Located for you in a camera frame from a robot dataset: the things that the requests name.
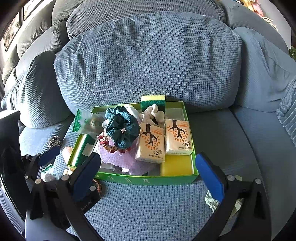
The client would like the green cardboard box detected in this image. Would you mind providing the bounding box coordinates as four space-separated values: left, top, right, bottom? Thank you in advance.
68 101 198 185

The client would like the pale green scrunchie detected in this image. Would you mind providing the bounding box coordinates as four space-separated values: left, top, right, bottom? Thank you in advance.
204 175 246 229

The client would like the teal scrunchie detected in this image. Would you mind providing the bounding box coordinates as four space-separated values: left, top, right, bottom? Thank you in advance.
105 106 140 149

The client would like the green printed plastic bag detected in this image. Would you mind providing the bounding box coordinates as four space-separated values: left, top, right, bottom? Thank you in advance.
72 109 106 135

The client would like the left blue cushion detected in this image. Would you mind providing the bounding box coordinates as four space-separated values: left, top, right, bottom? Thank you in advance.
1 51 72 128

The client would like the orange white foam roll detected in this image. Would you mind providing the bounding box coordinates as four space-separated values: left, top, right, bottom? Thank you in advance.
62 147 73 164

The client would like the blue sofa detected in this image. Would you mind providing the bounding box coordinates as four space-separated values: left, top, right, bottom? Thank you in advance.
0 0 296 241

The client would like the red patterned scrunchie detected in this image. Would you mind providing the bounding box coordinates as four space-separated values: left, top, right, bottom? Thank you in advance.
97 133 131 153

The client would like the yellow sponge flat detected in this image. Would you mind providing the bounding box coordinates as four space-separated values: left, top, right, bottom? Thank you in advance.
160 155 194 176

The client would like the right blue cushion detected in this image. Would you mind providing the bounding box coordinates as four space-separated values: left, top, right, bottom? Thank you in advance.
234 27 295 112

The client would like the tissue pack in box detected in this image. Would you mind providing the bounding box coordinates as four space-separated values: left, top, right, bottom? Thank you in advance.
165 119 193 156

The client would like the tissue pack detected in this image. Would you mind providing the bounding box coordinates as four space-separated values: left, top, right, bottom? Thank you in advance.
135 123 165 164
165 119 193 156
41 163 59 182

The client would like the yellow green sponge upright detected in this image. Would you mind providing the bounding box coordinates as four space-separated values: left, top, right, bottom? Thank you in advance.
140 95 166 113

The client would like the purple mesh bath pouf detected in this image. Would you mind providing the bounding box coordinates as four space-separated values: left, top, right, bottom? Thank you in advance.
93 143 157 176

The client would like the large blue back cushion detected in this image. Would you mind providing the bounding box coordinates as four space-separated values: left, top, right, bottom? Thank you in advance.
54 11 242 112

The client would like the brown spiral hair tie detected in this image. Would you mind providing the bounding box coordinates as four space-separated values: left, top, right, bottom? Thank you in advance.
92 178 103 195

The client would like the green sponge in wrapper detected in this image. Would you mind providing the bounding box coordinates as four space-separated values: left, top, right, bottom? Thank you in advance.
68 134 96 168

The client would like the wall picture frame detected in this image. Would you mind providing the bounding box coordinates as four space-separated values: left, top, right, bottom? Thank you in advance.
3 13 21 51

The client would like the cream scrunchie in box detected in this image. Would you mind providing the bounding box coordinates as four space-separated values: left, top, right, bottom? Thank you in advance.
139 104 167 128

